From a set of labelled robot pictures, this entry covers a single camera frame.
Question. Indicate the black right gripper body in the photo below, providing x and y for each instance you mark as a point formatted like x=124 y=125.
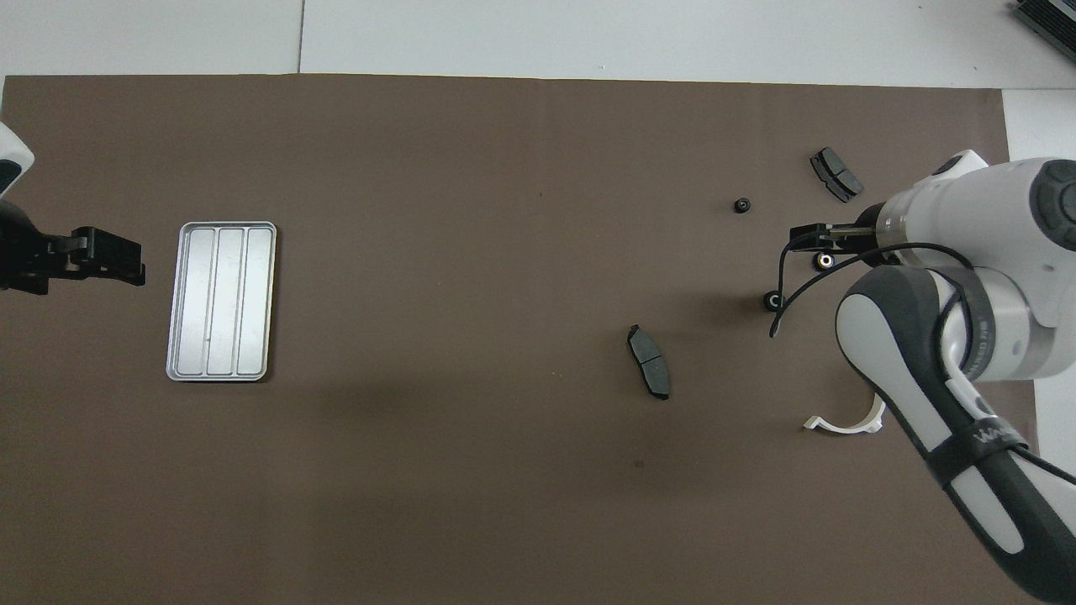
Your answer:
x=866 y=239

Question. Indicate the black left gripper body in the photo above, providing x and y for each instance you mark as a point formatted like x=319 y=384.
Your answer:
x=29 y=252

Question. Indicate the small black bearing gear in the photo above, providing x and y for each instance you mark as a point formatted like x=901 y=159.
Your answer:
x=742 y=205

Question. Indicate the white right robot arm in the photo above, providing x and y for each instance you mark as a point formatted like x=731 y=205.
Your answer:
x=967 y=227

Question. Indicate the silver metal tray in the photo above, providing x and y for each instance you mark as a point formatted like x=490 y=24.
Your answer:
x=220 y=302

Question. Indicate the dark grey brake pad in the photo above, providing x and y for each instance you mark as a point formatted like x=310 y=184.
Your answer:
x=836 y=175
x=649 y=361

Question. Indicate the dark grey ribbed device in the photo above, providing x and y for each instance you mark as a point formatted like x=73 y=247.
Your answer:
x=1055 y=21

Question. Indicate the brown paper mat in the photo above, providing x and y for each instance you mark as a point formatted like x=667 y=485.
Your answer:
x=420 y=168

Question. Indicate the white curved plastic bracket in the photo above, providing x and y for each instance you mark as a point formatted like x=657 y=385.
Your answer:
x=841 y=428

